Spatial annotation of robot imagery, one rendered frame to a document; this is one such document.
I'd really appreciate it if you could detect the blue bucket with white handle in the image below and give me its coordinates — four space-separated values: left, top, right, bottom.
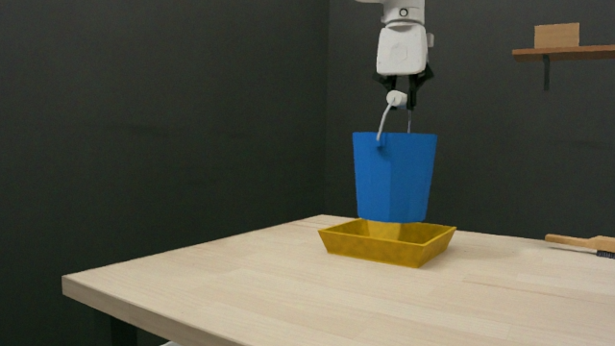
353 90 438 223

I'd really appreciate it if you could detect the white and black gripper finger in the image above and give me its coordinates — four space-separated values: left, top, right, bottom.
406 60 434 111
372 69 397 111

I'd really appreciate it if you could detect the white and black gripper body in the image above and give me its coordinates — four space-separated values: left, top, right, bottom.
377 22 429 77

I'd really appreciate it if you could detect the yellow shallow tray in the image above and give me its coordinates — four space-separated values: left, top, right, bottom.
317 218 457 269

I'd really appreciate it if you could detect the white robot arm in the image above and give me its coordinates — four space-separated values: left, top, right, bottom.
357 0 433 47

